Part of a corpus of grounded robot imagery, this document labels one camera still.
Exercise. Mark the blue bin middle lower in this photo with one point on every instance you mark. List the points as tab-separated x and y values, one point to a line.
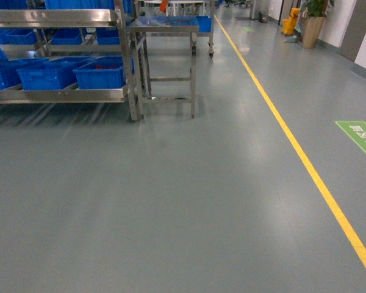
53	74

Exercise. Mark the blue bin left lower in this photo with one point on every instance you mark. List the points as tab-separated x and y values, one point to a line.
8	70

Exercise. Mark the tall beige plant pot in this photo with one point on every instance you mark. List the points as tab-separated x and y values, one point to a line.
311	31

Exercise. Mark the blue bin on far cart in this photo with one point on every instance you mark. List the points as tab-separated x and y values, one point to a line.
205	24

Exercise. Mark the steel flow rack shelf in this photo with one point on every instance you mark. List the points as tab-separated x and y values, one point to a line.
68	29

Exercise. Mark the green potted plant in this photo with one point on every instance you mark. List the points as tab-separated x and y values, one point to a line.
316	8

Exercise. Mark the blue bin with red parts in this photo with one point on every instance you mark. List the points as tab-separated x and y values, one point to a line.
106	72

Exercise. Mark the yellow mop bucket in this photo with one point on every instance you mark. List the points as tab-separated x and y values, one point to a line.
290	23

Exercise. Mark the steel side table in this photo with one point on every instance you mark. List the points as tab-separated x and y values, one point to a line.
164	52

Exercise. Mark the far steel cart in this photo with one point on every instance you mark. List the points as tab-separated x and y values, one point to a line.
203	11

